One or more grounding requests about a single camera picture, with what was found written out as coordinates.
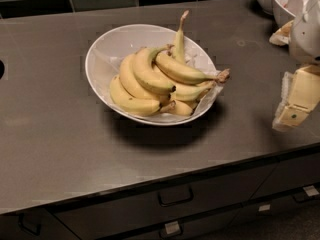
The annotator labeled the bottom left yellow banana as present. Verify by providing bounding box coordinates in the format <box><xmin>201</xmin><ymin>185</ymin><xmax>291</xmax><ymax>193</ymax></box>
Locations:
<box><xmin>109</xmin><ymin>75</ymin><xmax>161</xmax><ymax>116</ymax></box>

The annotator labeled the curved yellow banana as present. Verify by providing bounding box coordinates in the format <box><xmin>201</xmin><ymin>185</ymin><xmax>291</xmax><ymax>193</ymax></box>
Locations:
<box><xmin>132</xmin><ymin>46</ymin><xmax>176</xmax><ymax>95</ymax></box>

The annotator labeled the upper middle drawer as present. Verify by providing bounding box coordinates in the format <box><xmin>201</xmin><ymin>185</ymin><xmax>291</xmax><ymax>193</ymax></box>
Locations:
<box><xmin>52</xmin><ymin>161</ymin><xmax>275</xmax><ymax>240</ymax></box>

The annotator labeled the upright yellow banana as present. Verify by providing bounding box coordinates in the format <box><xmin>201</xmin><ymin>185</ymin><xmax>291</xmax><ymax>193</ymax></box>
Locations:
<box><xmin>171</xmin><ymin>10</ymin><xmax>189</xmax><ymax>64</ymax></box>

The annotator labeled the small bottom yellow banana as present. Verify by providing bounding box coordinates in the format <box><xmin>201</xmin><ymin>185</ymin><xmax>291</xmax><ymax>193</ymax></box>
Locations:
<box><xmin>160</xmin><ymin>100</ymin><xmax>193</xmax><ymax>116</ymax></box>

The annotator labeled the left drawer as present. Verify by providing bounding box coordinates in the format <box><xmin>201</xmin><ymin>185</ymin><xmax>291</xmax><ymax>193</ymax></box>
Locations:
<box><xmin>0</xmin><ymin>208</ymin><xmax>80</xmax><ymax>240</ymax></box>

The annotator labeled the drawer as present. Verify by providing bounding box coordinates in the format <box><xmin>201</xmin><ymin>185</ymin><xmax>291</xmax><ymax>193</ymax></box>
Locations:
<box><xmin>97</xmin><ymin>206</ymin><xmax>240</xmax><ymax>240</ymax></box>
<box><xmin>230</xmin><ymin>183</ymin><xmax>320</xmax><ymax>226</ymax></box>
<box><xmin>0</xmin><ymin>208</ymin><xmax>80</xmax><ymax>240</ymax></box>
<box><xmin>252</xmin><ymin>153</ymin><xmax>320</xmax><ymax>199</ymax></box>
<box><xmin>52</xmin><ymin>161</ymin><xmax>275</xmax><ymax>240</ymax></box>

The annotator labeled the long banana with stem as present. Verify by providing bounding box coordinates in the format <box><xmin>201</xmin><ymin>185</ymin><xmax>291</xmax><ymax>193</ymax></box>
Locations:
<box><xmin>155</xmin><ymin>53</ymin><xmax>230</xmax><ymax>84</ymax></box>

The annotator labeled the right lower drawer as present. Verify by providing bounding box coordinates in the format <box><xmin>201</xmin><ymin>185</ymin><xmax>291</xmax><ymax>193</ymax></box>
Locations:
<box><xmin>230</xmin><ymin>183</ymin><xmax>320</xmax><ymax>226</ymax></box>

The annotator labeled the large white bowl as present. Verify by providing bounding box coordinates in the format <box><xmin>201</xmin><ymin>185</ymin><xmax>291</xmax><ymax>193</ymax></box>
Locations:
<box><xmin>84</xmin><ymin>23</ymin><xmax>224</xmax><ymax>127</ymax></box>

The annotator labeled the lower middle drawer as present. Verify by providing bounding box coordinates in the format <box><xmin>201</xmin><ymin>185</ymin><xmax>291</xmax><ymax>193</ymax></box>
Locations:
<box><xmin>97</xmin><ymin>206</ymin><xmax>240</xmax><ymax>240</ymax></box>

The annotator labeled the middle left yellow banana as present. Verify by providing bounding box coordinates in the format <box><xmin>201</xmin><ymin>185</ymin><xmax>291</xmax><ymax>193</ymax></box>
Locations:
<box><xmin>119</xmin><ymin>54</ymin><xmax>171</xmax><ymax>102</ymax></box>

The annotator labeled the lower right yellow banana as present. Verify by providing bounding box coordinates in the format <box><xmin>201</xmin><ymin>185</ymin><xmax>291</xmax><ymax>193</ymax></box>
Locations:
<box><xmin>171</xmin><ymin>81</ymin><xmax>215</xmax><ymax>101</ymax></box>

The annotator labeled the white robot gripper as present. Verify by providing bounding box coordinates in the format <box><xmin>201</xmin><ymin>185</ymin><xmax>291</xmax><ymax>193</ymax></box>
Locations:
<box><xmin>269</xmin><ymin>0</ymin><xmax>320</xmax><ymax>132</ymax></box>

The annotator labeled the right upper drawer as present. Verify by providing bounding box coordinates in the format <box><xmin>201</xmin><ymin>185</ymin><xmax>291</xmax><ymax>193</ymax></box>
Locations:
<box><xmin>252</xmin><ymin>153</ymin><xmax>320</xmax><ymax>199</ymax></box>

